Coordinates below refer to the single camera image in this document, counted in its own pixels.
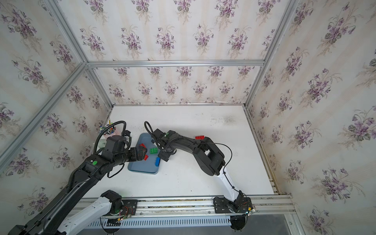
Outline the blue lego brick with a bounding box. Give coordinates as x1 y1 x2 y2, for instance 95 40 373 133
155 157 161 166

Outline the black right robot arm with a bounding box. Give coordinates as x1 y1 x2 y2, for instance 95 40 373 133
146 127 255 215

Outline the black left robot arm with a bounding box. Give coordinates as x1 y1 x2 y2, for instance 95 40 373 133
9 132 147 235

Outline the green lego brick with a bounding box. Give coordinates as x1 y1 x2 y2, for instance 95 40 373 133
149 147 159 154

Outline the blue plastic tray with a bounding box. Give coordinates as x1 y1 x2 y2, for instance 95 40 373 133
127 133 159 174

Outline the pink pen holder cup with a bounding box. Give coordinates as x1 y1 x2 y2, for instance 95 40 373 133
101 126 121 139

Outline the pale green lotion bottle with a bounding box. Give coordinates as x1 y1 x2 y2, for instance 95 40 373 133
97 139 106 149

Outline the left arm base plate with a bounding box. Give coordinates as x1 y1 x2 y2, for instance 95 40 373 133
102 199 139 220

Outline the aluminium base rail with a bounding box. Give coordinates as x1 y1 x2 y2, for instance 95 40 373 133
85 195 302 234

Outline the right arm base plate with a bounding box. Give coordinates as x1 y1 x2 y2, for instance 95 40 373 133
212 196 255 214

